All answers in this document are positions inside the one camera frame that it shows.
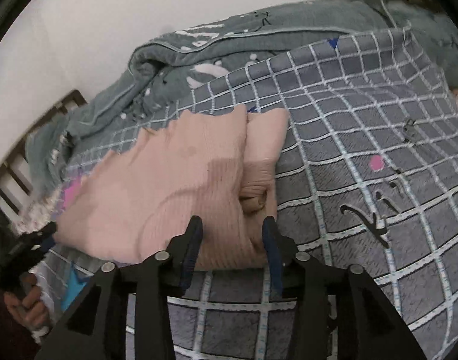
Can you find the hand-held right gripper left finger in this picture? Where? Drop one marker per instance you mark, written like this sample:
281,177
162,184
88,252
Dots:
190,249

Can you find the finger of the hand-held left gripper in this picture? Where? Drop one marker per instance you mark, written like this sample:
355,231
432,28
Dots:
39,236

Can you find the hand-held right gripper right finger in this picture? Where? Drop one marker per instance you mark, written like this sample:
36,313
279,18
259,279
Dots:
271,249

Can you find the pink knit sweater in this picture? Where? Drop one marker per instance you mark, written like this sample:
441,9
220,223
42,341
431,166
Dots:
168,187

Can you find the person's left hand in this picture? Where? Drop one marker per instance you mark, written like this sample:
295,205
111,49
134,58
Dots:
30,307

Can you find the floral bed sheet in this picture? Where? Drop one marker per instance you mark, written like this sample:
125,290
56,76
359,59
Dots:
41,210

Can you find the dark wooden headboard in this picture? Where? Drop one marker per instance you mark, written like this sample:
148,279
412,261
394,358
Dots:
15,172

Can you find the grey checked star blanket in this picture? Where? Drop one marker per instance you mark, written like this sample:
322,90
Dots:
364,157

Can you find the grey-green flower print quilt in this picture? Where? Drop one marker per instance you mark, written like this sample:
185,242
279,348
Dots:
214,45

